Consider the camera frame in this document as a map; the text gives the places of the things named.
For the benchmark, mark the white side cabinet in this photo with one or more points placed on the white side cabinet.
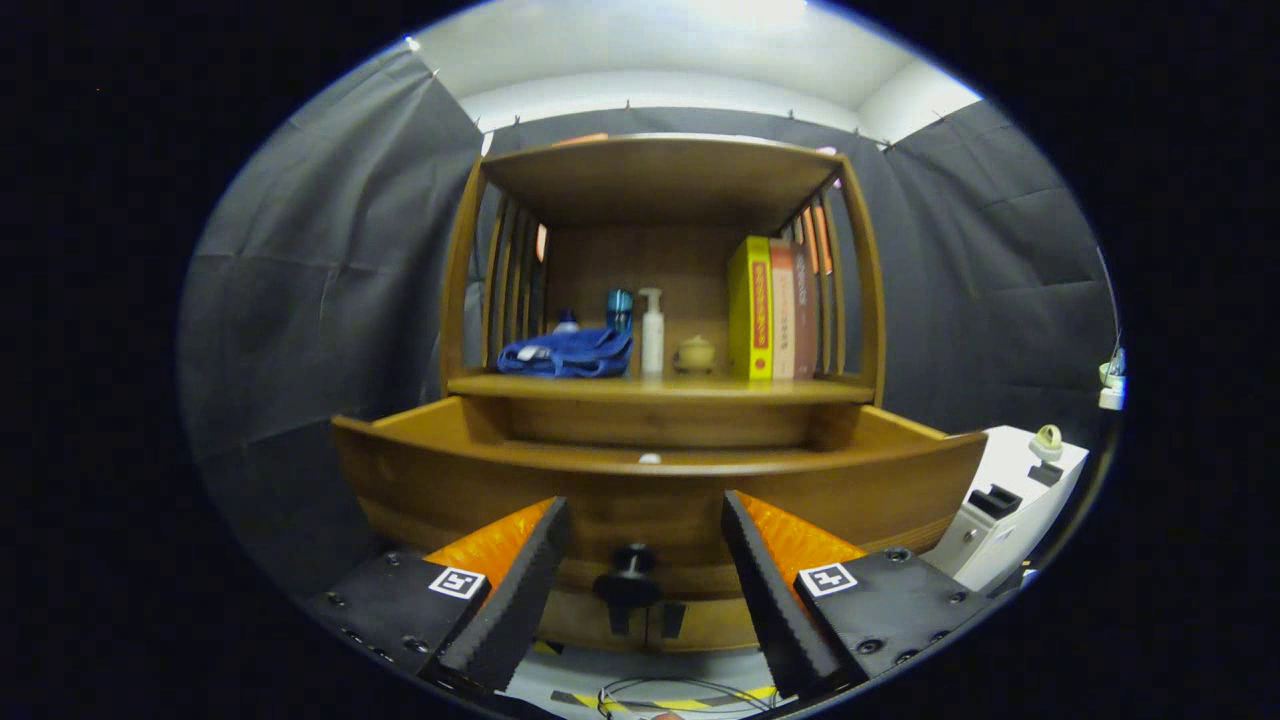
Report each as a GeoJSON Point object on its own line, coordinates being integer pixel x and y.
{"type": "Point", "coordinates": [1015, 455]}

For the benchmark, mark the pale bowl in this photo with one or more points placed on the pale bowl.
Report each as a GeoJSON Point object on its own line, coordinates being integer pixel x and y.
{"type": "Point", "coordinates": [1110, 372]}

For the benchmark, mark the tall blue bottle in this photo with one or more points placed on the tall blue bottle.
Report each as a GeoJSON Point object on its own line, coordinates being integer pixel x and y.
{"type": "Point", "coordinates": [619, 308]}

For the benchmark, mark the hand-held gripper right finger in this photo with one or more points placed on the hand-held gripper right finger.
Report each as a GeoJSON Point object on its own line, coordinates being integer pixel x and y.
{"type": "Point", "coordinates": [775, 610]}

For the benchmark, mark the wooden drawer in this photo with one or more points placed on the wooden drawer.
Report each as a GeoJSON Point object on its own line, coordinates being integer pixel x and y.
{"type": "Point", "coordinates": [650, 500]}

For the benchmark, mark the blue folded towel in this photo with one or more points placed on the blue folded towel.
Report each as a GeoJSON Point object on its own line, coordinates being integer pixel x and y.
{"type": "Point", "coordinates": [570, 355]}

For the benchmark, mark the orange and white book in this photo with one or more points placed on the orange and white book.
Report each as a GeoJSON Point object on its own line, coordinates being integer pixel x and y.
{"type": "Point", "coordinates": [782, 320]}

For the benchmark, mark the yellow black floor tape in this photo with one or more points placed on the yellow black floor tape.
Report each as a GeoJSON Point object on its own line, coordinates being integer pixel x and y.
{"type": "Point", "coordinates": [690, 705]}

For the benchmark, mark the white pump bottle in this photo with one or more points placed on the white pump bottle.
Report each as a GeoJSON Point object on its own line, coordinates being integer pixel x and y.
{"type": "Point", "coordinates": [652, 340]}

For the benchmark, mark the brown book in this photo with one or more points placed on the brown book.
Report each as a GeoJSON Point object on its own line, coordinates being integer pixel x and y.
{"type": "Point", "coordinates": [805, 320]}

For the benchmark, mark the yellow lidded teacup with saucer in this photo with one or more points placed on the yellow lidded teacup with saucer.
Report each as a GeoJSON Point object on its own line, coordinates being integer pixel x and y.
{"type": "Point", "coordinates": [694, 355]}

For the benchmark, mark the pale tape roll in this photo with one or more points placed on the pale tape roll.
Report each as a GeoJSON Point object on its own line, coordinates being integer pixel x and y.
{"type": "Point", "coordinates": [1047, 440]}

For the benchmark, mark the wooden cabinet door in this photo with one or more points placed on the wooden cabinet door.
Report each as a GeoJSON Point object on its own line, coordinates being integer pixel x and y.
{"type": "Point", "coordinates": [710, 625]}
{"type": "Point", "coordinates": [580, 625]}

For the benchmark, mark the small white blue-capped bottle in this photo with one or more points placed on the small white blue-capped bottle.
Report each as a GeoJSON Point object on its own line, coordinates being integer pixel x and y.
{"type": "Point", "coordinates": [566, 322]}

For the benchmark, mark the small black block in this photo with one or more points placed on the small black block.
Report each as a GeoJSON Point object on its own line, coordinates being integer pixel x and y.
{"type": "Point", "coordinates": [1045, 474]}

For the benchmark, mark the yellow book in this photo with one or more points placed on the yellow book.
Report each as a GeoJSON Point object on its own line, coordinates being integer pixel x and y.
{"type": "Point", "coordinates": [748, 310]}

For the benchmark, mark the wooden countertop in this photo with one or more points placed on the wooden countertop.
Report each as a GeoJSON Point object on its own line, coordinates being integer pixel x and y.
{"type": "Point", "coordinates": [700, 388]}

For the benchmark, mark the wooden cabinet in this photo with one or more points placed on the wooden cabinet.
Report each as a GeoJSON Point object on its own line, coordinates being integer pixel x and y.
{"type": "Point", "coordinates": [650, 180]}

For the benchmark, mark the white wall shelf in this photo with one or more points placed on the white wall shelf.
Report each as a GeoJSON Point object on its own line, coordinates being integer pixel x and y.
{"type": "Point", "coordinates": [1111, 398]}

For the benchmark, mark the black drawer knob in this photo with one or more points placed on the black drawer knob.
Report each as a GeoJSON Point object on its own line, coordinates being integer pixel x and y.
{"type": "Point", "coordinates": [627, 580]}

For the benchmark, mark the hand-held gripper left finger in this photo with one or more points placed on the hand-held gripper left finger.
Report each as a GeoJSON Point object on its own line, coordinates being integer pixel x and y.
{"type": "Point", "coordinates": [520, 600]}

